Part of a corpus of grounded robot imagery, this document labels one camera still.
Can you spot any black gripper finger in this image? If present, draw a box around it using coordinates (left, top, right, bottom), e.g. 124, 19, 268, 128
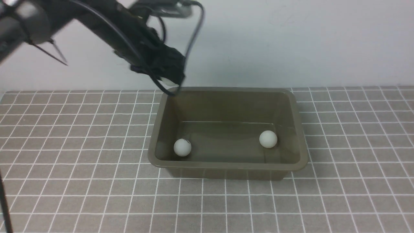
161, 76, 185, 87

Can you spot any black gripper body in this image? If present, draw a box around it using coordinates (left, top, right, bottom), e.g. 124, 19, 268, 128
133, 42, 186, 81

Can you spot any white ball with black logo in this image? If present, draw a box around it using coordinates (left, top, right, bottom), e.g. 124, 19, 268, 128
173, 139, 192, 157

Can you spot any plain white ball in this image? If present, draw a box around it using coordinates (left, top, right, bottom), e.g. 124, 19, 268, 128
259, 131, 278, 149

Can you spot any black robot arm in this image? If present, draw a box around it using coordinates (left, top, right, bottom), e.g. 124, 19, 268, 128
1, 0, 190, 86

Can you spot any olive green plastic bin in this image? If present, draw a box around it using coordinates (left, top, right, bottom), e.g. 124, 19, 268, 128
147, 87, 309, 181

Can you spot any grey checked table mat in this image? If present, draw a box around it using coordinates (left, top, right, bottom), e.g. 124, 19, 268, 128
0, 86, 414, 233

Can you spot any black cable at left edge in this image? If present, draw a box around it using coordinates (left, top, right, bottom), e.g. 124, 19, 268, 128
0, 172, 13, 233

